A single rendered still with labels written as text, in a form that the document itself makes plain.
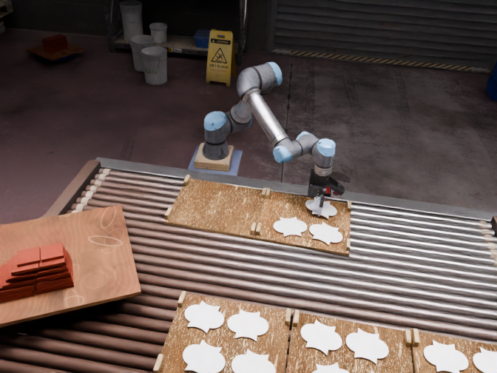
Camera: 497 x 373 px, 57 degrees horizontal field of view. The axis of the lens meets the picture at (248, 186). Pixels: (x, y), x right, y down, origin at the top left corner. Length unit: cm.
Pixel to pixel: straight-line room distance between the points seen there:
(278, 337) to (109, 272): 64
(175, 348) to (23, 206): 251
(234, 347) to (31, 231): 92
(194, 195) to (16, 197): 208
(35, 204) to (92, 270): 218
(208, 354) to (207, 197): 86
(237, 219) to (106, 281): 67
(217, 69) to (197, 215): 363
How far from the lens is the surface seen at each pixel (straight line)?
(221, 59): 554
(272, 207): 216
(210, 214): 211
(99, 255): 181
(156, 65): 554
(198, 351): 161
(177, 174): 240
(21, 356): 176
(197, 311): 171
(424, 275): 205
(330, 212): 217
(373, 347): 171
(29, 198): 397
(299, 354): 164
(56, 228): 197
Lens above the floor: 229
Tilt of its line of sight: 36 degrees down
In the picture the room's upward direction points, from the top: 4 degrees clockwise
